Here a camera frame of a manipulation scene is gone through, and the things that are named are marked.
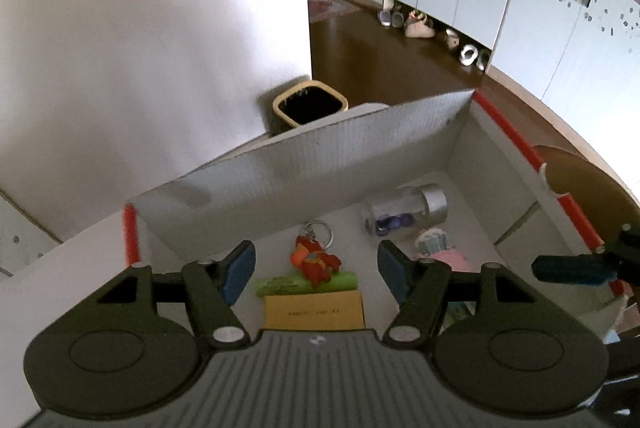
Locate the wooden chair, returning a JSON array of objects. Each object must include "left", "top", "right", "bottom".
[{"left": 532, "top": 143, "right": 640, "bottom": 236}]

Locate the white cabinet with stickers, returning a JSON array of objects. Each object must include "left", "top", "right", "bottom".
[{"left": 487, "top": 0, "right": 640, "bottom": 146}]

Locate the yellow trash bin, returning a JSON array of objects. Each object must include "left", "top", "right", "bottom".
[{"left": 272, "top": 79, "right": 350, "bottom": 137}]

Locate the red patterned rug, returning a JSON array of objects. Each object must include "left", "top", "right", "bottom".
[{"left": 307, "top": 0, "right": 362, "bottom": 25}]

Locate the glass jar with silver lid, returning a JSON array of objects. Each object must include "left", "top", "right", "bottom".
[{"left": 365, "top": 183, "right": 451, "bottom": 237}]

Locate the pink soft toy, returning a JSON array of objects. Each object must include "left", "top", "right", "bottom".
[{"left": 428, "top": 249, "right": 472, "bottom": 274}]

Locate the green packet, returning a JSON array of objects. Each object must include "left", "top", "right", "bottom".
[{"left": 255, "top": 271, "right": 359, "bottom": 298}]

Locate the yellow paper envelope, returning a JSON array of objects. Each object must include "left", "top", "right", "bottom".
[{"left": 263, "top": 290, "right": 366, "bottom": 330}]

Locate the row of shoes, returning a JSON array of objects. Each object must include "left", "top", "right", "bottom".
[{"left": 377, "top": 5, "right": 494, "bottom": 72}]

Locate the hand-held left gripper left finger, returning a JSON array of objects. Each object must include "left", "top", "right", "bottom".
[{"left": 70, "top": 239, "right": 258, "bottom": 351}]

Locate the red figure keychain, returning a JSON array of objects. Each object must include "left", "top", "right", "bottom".
[{"left": 290, "top": 219, "right": 344, "bottom": 285}]

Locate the teal egg-shaped sharpener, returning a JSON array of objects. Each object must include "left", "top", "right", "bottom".
[{"left": 415, "top": 227, "right": 447, "bottom": 255}]

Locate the white cardboard box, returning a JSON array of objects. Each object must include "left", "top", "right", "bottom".
[{"left": 122, "top": 88, "right": 629, "bottom": 345}]

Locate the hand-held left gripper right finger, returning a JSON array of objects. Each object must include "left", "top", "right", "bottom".
[{"left": 376, "top": 239, "right": 567, "bottom": 352}]

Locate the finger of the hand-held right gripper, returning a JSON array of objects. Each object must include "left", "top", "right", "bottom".
[{"left": 531, "top": 223, "right": 640, "bottom": 289}]

